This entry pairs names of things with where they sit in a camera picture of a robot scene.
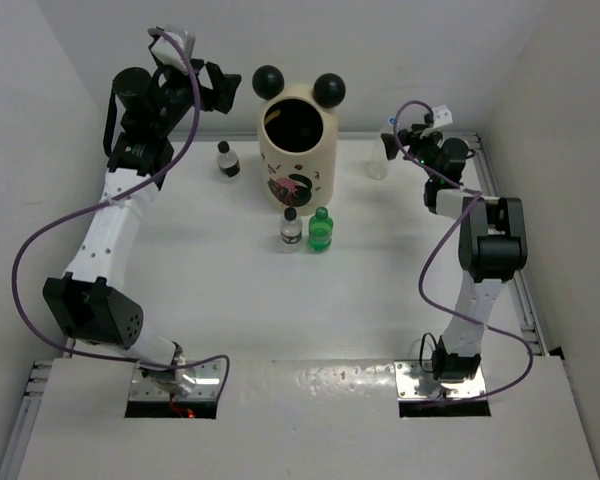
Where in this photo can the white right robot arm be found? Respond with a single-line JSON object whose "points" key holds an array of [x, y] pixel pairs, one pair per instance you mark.
{"points": [[492, 244]]}

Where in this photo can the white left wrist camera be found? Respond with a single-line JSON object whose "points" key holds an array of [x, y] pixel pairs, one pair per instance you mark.
{"points": [[165, 54]]}

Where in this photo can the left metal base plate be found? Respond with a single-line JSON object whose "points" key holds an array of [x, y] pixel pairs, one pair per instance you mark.
{"points": [[195, 384]]}

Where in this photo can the tall clear blue cap bottle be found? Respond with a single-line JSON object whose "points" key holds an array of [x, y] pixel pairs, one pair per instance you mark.
{"points": [[378, 166]]}

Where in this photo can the green plastic bottle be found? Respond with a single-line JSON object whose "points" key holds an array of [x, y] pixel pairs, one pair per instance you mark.
{"points": [[320, 230]]}

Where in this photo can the cream bin with black ears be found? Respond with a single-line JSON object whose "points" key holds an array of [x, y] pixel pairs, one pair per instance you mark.
{"points": [[297, 131]]}

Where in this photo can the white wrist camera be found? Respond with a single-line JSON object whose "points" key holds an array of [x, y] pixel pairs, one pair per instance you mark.
{"points": [[165, 54], [440, 117]]}

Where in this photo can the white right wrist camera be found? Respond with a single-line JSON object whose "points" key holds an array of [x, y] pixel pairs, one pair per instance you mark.
{"points": [[440, 117]]}

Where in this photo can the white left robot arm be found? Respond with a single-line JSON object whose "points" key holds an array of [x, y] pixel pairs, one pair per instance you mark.
{"points": [[88, 301]]}

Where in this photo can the blue label clear bottle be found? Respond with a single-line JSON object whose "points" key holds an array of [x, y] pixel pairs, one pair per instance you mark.
{"points": [[290, 230]]}

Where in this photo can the black cap bottle near bin back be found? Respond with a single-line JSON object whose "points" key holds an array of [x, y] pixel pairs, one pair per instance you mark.
{"points": [[227, 161]]}

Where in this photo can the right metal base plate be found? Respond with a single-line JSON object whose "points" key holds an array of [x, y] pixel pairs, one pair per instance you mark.
{"points": [[413, 384]]}

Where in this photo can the metal base plate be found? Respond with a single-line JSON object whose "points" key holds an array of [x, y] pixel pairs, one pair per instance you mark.
{"points": [[413, 384], [195, 384]]}

